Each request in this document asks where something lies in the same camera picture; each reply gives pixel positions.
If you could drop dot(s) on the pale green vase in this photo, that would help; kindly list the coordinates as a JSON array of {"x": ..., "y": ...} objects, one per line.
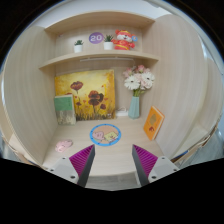
[{"x": 134, "y": 108}]

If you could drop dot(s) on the round purple number sign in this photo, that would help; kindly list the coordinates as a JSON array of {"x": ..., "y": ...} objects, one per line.
[{"x": 96, "y": 38}]

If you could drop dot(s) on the green book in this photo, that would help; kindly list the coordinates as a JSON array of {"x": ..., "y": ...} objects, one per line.
[{"x": 64, "y": 105}]

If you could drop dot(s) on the small potted plant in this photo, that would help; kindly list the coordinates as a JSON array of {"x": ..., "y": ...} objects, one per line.
[
  {"x": 78, "y": 47},
  {"x": 108, "y": 45}
]

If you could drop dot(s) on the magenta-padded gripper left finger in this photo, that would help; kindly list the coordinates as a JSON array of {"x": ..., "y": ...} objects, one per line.
[{"x": 63, "y": 166}]

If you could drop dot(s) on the pink and white flower bouquet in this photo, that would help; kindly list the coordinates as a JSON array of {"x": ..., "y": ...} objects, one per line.
[{"x": 140, "y": 80}]

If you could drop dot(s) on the pink computer mouse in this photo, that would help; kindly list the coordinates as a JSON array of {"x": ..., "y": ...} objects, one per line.
[{"x": 63, "y": 145}]

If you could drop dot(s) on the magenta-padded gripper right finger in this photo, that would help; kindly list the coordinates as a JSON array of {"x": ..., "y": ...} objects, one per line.
[{"x": 161, "y": 166}]

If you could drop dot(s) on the round blue-rimmed mouse pad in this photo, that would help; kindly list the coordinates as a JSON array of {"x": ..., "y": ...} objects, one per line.
[{"x": 105, "y": 134}]

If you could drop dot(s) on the yellow poppy flower painting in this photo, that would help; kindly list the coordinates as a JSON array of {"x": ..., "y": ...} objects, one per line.
[{"x": 90, "y": 90}]

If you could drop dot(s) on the white power strip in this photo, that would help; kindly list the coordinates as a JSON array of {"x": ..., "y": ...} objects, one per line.
[{"x": 122, "y": 113}]

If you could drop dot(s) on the red plush toy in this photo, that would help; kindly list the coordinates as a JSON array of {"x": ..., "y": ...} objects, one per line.
[{"x": 123, "y": 40}]

